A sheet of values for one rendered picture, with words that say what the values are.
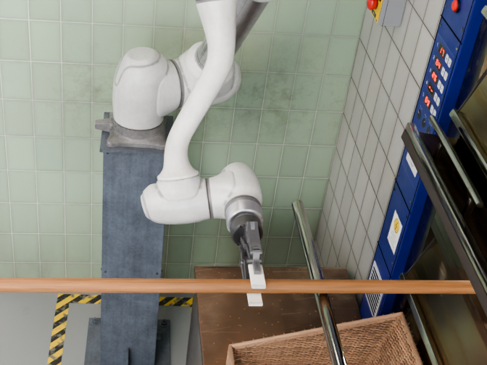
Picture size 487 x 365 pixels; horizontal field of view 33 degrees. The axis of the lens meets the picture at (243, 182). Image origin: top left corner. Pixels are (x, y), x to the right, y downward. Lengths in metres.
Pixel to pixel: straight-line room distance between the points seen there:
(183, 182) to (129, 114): 0.53
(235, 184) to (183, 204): 0.13
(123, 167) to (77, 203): 0.66
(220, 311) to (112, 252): 0.42
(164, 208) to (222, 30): 0.44
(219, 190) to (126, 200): 0.68
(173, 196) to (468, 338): 0.77
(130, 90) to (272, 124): 0.75
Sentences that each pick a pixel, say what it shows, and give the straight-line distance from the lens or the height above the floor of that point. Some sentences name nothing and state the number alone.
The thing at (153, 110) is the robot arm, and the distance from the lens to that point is 2.42.
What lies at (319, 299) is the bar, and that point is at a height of 1.17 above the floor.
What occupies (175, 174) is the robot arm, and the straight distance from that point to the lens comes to 1.94.
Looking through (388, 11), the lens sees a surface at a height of 1.46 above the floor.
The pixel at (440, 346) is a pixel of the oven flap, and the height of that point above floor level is 0.96.
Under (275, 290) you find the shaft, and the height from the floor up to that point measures 1.20.
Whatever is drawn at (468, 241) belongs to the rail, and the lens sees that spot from 1.62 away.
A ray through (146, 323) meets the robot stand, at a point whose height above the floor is 0.26.
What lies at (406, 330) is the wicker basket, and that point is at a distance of 2.25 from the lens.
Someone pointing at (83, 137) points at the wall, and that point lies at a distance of 2.95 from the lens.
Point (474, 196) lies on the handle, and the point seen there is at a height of 1.46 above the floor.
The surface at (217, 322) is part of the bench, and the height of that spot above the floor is 0.58.
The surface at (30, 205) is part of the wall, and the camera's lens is 3.15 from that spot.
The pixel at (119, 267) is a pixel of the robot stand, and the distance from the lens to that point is 2.76.
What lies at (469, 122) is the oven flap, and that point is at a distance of 1.92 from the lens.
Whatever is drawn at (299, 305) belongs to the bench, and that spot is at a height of 0.58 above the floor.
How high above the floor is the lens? 2.39
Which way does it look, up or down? 36 degrees down
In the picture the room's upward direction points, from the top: 8 degrees clockwise
